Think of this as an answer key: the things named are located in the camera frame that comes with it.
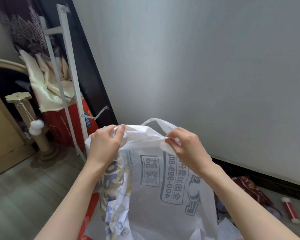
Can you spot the person's right hand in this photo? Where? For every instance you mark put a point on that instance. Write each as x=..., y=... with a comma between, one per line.
x=187, y=147

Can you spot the person's left hand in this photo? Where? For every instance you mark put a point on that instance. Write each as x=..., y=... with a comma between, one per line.
x=102, y=144

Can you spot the white printed plastic bag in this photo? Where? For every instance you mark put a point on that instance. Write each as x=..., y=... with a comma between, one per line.
x=152, y=197

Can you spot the red plastic bag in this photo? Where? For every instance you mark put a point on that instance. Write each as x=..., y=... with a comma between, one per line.
x=88, y=214

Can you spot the red snack bag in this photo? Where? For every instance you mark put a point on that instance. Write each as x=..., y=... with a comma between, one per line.
x=252, y=189

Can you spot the beige wooden cabinet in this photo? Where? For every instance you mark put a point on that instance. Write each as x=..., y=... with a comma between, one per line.
x=2, y=127

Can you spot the small red bottle white cap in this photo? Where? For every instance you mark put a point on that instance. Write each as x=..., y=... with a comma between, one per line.
x=290, y=209

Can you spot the person's left forearm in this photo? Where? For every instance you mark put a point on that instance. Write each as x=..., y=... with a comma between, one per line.
x=70, y=204

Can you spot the person's right forearm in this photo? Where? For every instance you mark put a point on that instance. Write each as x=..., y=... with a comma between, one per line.
x=245, y=212

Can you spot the red cardboard box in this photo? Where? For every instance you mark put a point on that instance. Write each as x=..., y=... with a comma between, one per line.
x=60, y=127

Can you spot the black leaning board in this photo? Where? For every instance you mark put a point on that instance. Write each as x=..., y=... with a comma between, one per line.
x=90, y=72

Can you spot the white metal folding stand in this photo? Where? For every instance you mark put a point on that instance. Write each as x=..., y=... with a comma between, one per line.
x=73, y=72

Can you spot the cardboard cat scratching post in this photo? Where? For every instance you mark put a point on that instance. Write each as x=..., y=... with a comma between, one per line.
x=41, y=139

